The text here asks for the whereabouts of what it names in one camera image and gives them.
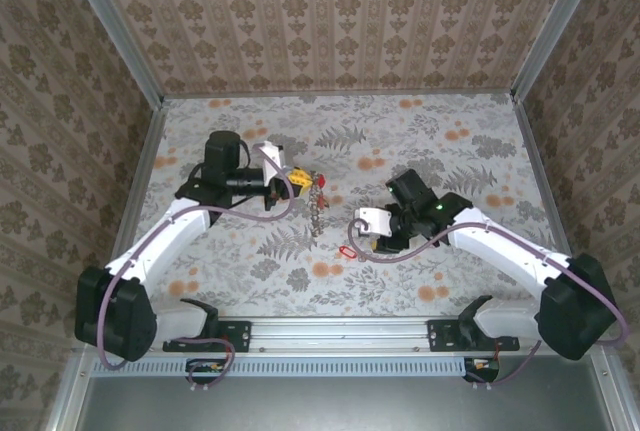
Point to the aluminium table side bar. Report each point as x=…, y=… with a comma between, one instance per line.
x=145, y=176
x=537, y=176

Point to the red key tag white label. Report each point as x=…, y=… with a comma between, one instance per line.
x=346, y=251

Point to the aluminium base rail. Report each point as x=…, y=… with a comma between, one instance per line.
x=340, y=333

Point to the aluminium table end bar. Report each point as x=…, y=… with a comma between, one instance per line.
x=340, y=94

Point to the aluminium frame bar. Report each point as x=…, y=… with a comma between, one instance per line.
x=67, y=401
x=617, y=396

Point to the aluminium frame post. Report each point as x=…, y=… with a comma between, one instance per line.
x=112, y=31
x=560, y=26

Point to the grey metal sheet panel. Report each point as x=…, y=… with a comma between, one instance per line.
x=350, y=406

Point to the floral patterned table cover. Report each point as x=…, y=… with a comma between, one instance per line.
x=325, y=121

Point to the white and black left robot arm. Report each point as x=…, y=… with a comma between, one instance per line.
x=165, y=236

